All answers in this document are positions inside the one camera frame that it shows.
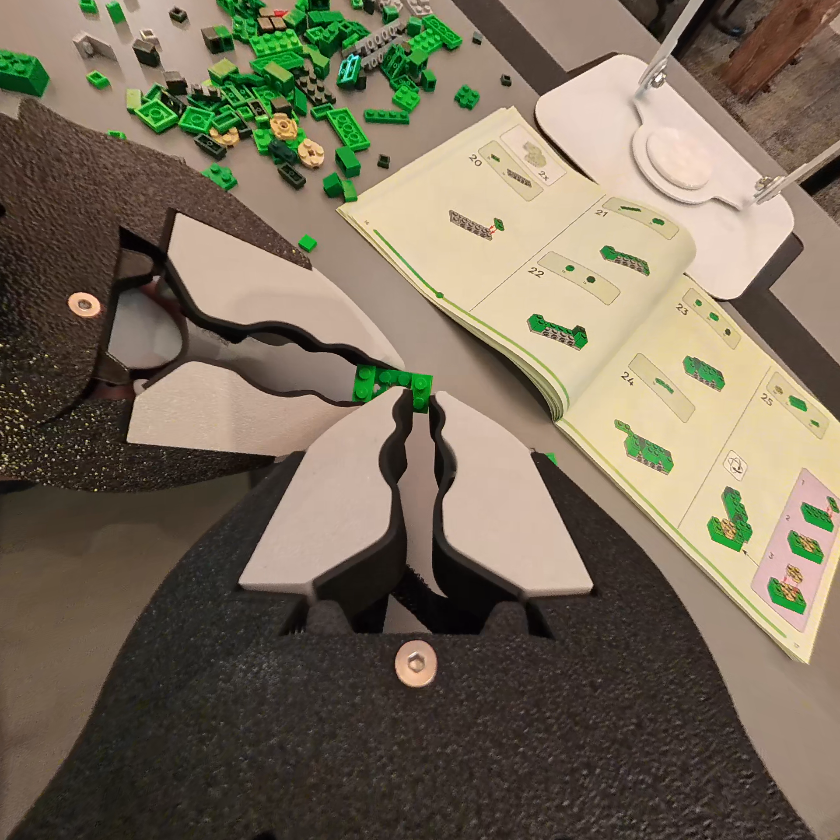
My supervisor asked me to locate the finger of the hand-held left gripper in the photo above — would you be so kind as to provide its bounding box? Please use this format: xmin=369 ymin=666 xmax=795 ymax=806
xmin=159 ymin=211 xmax=406 ymax=372
xmin=125 ymin=356 xmax=368 ymax=458

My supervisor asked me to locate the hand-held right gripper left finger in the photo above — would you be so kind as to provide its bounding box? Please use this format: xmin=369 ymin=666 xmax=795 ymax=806
xmin=238 ymin=386 xmax=412 ymax=619

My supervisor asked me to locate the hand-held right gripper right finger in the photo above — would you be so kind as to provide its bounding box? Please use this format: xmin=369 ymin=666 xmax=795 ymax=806
xmin=428 ymin=390 xmax=596 ymax=602

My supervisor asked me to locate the green brick assembly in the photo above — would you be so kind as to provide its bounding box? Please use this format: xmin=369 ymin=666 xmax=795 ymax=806
xmin=352 ymin=364 xmax=434 ymax=414

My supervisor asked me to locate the open instruction booklet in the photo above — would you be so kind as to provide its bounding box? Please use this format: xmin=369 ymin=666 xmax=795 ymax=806
xmin=336 ymin=107 xmax=840 ymax=665

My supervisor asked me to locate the pile of green bricks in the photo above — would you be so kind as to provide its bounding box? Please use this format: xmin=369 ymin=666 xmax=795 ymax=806
xmin=0 ymin=0 xmax=483 ymax=204

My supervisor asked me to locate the white stand base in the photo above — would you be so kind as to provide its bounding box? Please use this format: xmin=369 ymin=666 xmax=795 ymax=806
xmin=535 ymin=54 xmax=796 ymax=301

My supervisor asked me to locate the wooden post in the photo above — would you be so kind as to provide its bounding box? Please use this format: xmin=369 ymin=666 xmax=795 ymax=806
xmin=717 ymin=0 xmax=840 ymax=101

